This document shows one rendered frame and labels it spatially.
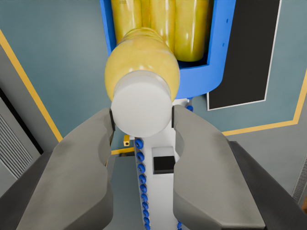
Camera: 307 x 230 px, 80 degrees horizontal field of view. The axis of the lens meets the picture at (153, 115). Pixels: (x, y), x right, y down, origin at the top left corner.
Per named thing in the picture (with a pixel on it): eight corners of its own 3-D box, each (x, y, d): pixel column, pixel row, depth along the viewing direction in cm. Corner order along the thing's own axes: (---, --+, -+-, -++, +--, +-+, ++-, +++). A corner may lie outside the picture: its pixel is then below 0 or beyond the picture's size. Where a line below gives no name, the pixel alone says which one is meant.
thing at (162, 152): (151, 151, 86) (152, 178, 73) (151, 144, 84) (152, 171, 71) (172, 150, 86) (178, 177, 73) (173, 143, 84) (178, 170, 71)
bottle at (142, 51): (139, 15, 27) (133, 22, 11) (174, 48, 29) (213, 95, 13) (111, 53, 29) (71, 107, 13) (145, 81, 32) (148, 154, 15)
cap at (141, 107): (138, 60, 12) (137, 68, 10) (181, 96, 13) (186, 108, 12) (103, 103, 13) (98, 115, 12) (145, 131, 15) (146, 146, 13)
